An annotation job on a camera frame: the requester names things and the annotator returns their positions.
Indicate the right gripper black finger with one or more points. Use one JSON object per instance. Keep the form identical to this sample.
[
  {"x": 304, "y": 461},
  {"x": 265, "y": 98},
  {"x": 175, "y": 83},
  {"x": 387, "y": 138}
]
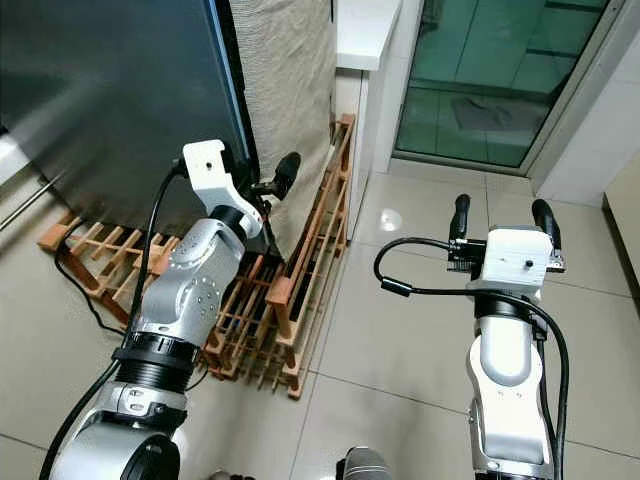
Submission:
[
  {"x": 460, "y": 216},
  {"x": 545, "y": 220}
]

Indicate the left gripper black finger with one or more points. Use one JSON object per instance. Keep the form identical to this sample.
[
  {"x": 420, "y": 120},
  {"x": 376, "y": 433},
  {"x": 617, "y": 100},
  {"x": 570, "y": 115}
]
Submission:
[{"x": 286, "y": 173}]

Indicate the beige ribbed towel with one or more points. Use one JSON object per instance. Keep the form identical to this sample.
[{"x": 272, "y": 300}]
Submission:
[{"x": 285, "y": 110}]

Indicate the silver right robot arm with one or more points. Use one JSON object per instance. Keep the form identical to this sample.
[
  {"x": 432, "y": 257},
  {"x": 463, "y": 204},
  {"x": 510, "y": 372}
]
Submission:
[{"x": 505, "y": 390}]

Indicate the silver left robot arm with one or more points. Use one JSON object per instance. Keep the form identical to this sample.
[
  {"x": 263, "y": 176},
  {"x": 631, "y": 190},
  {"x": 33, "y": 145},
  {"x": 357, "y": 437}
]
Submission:
[{"x": 190, "y": 290}]

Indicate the wooden wine rack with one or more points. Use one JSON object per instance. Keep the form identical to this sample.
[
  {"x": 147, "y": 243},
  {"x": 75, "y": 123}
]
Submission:
[{"x": 290, "y": 300}]

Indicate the cream kitchen cabinet run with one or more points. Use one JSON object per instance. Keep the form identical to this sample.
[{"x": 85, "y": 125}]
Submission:
[{"x": 25, "y": 330}]

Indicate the green tinted glass sliding door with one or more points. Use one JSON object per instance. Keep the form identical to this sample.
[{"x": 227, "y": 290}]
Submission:
[{"x": 490, "y": 80}]

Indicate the white peninsula counter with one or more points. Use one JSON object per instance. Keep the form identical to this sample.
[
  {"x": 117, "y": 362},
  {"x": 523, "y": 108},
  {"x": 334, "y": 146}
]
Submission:
[{"x": 365, "y": 40}]

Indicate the grey right robot foot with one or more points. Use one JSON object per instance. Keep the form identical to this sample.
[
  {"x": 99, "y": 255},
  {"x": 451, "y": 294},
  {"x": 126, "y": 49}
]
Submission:
[{"x": 365, "y": 466}]

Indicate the grey robot foot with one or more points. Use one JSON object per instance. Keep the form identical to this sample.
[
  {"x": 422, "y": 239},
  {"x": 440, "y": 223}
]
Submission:
[
  {"x": 230, "y": 476},
  {"x": 365, "y": 466}
]

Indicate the grey left robot foot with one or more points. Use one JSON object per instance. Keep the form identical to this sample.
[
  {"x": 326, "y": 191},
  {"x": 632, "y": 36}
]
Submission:
[{"x": 230, "y": 476}]

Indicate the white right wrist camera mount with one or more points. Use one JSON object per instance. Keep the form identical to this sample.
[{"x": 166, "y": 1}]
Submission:
[{"x": 515, "y": 258}]

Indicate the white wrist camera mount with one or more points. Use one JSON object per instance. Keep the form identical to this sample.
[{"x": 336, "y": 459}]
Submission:
[
  {"x": 205, "y": 168},
  {"x": 515, "y": 258}
]

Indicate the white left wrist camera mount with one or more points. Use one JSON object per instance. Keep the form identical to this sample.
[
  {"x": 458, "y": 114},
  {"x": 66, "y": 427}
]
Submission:
[{"x": 205, "y": 168}]

